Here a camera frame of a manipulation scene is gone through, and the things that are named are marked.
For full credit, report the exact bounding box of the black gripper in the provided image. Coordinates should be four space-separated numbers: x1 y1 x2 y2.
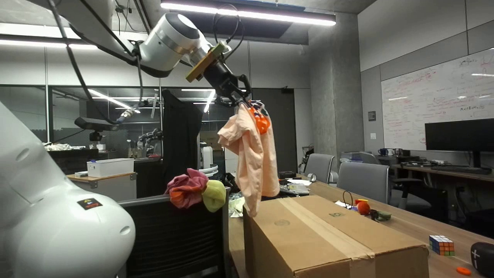
202 58 268 119

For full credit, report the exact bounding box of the peach shirt with orange print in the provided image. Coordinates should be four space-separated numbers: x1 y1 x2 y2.
216 103 282 218

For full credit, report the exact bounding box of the green towel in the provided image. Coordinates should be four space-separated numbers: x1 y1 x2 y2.
201 178 228 215

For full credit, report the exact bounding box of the pink shirt with orange print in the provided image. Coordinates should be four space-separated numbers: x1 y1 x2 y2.
163 167 210 212

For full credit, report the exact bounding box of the large cardboard box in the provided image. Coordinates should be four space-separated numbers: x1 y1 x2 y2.
242 194 431 278

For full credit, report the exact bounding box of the dark door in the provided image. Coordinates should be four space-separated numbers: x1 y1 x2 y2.
250 87 299 178

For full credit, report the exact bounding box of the white paper roll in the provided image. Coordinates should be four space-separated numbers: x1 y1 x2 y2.
201 144 216 172

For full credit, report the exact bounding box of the tall black panel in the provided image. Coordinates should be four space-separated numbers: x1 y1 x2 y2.
160 90 204 194

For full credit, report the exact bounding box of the grey office chair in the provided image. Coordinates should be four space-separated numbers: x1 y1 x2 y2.
304 152 336 186
335 160 392 206

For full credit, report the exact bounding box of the long ceiling light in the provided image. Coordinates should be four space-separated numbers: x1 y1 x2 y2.
159 0 338 30

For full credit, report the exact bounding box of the orange ball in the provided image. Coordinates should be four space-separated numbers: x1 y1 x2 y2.
353 198 372 218

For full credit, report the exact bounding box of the white plastic bin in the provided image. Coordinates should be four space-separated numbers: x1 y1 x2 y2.
85 157 137 180

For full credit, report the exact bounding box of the black mesh office chair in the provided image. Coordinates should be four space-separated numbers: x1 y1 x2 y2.
117 191 231 278

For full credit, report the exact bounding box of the wooden shelf board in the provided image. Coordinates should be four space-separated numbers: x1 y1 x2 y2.
66 172 139 187

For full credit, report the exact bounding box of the small black object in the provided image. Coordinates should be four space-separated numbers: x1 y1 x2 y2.
369 209 392 225

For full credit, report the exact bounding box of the whiteboard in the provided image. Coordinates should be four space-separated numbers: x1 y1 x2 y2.
380 47 494 153

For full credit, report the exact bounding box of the wooden office desk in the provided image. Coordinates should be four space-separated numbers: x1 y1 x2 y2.
393 163 494 186

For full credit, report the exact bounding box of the black computer monitor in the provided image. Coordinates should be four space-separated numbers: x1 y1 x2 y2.
423 118 494 169

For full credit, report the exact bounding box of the Rubik's cube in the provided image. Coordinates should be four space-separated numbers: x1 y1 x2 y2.
427 234 457 258

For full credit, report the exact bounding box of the small orange disc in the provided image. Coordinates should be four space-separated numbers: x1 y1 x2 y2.
454 265 474 278

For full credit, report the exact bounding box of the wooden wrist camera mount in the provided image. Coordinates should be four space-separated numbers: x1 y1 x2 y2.
184 41 233 86

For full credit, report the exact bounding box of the black camera on stand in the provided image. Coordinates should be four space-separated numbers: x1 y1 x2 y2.
72 116 116 144

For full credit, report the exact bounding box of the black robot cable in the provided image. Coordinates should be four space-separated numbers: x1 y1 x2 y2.
46 0 156 126

